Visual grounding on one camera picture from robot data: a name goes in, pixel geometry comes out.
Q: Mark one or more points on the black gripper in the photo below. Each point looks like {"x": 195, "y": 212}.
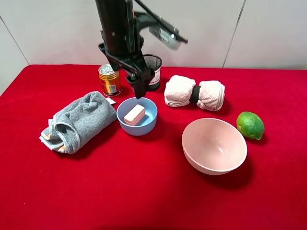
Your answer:
{"x": 122, "y": 46}

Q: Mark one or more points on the pink wafer block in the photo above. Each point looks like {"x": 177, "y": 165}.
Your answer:
{"x": 135, "y": 115}

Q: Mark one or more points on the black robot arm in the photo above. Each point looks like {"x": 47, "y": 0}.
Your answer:
{"x": 115, "y": 11}

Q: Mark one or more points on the black mesh pen holder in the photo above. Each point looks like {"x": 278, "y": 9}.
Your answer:
{"x": 154, "y": 62}

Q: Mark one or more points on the gold drink can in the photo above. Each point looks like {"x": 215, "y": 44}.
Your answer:
{"x": 109, "y": 80}

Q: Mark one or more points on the rolled pink towel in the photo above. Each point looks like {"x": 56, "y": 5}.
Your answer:
{"x": 179, "y": 89}

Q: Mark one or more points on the blue bowl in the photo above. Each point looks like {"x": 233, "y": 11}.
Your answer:
{"x": 146, "y": 124}

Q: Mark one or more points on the black band on towel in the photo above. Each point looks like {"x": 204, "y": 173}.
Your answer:
{"x": 195, "y": 94}

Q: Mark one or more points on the grey folded towel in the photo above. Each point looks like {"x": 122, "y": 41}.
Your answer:
{"x": 73, "y": 126}

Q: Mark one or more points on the pink bowl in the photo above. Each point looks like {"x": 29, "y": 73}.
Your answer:
{"x": 213, "y": 146}

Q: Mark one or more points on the red tablecloth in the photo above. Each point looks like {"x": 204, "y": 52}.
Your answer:
{"x": 120, "y": 182}

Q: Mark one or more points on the green lime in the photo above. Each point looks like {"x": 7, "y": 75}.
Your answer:
{"x": 250, "y": 125}

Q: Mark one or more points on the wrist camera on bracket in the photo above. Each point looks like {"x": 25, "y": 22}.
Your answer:
{"x": 161, "y": 29}

